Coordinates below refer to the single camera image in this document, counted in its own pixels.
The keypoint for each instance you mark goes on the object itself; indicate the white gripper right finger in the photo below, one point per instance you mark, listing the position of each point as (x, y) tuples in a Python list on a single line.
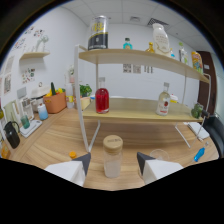
[(153, 168)]

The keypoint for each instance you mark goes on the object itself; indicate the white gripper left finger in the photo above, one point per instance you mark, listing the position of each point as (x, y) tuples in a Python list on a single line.
[(75, 168)]

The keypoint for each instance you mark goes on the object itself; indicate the clear bottle with orange cap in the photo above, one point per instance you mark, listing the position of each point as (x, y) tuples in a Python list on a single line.
[(73, 155)]

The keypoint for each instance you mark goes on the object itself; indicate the blue liquid bottle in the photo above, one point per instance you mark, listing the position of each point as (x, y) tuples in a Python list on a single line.
[(200, 154)]

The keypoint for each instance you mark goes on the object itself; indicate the white milk bottle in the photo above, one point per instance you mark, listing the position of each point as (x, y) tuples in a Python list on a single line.
[(161, 41)]

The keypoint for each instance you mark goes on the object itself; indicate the white scale with teal cup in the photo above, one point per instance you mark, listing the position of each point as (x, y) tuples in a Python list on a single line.
[(30, 128)]

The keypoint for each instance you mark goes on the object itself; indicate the yellow and white cup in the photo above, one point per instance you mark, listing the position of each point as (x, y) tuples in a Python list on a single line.
[(173, 98)]

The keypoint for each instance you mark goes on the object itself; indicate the two-tier wooden shelf rack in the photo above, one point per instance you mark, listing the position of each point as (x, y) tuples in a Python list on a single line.
[(140, 111)]

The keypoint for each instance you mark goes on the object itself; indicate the white pouch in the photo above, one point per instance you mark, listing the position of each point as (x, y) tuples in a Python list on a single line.
[(199, 130)]

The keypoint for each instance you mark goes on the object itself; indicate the clear bottle with red label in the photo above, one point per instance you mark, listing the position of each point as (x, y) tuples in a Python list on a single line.
[(163, 105)]

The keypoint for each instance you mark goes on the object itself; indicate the white and blue small bottle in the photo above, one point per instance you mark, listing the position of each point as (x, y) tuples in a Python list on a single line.
[(42, 112)]

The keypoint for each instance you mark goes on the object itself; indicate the black sofa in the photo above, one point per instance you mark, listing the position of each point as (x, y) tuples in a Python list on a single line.
[(216, 133)]

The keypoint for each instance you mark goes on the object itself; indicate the lime jar with cork stopper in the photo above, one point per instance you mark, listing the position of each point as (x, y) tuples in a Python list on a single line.
[(196, 111)]

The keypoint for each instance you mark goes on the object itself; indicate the red liquid bottle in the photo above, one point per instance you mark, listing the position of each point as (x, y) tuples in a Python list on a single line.
[(102, 100)]

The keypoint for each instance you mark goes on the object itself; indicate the white kitchen appliance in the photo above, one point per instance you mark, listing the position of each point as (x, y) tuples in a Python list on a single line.
[(39, 92)]

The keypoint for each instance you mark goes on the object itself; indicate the brown door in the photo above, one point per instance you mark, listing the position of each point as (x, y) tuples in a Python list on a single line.
[(208, 86)]

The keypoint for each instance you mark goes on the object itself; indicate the yellow printed snack can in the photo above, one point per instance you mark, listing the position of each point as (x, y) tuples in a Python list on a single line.
[(197, 63)]

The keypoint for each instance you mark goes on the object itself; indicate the clear bottle with green cap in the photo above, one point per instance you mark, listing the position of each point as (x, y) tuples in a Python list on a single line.
[(182, 55)]

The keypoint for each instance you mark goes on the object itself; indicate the small amber bottle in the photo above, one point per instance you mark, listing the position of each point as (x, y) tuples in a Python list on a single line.
[(150, 48)]

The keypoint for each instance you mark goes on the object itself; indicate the teal liquid bottle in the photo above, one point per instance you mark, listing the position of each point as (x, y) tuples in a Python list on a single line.
[(127, 45)]

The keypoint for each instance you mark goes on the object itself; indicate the white figurine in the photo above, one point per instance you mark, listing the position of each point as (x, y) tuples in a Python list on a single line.
[(41, 43)]

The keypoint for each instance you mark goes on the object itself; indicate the ceiling air vent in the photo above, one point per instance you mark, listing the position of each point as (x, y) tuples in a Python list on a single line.
[(157, 22)]

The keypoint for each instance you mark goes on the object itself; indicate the black white wall print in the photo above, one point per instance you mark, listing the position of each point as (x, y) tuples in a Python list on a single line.
[(137, 69), (127, 68), (148, 69)]

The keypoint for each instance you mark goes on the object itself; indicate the wooden wall shelf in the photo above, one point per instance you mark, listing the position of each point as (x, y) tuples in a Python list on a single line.
[(34, 55)]

